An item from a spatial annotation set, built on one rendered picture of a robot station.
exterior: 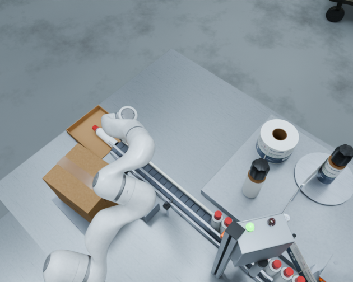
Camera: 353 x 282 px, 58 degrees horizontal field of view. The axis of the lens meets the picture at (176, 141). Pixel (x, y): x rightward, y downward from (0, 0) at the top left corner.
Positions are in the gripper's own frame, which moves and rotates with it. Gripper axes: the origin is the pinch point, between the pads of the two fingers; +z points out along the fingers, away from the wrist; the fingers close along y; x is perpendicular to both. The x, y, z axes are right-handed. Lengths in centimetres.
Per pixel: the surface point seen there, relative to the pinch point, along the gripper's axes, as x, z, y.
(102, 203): -31.5, -8.3, 19.0
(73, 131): -10.2, 34.8, -30.0
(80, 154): -22.3, -4.3, -6.1
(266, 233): -8, -68, 65
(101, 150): -7.3, 26.9, -8.0
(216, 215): -1, -24, 59
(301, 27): 276, 107, 16
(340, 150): 58, -41, 79
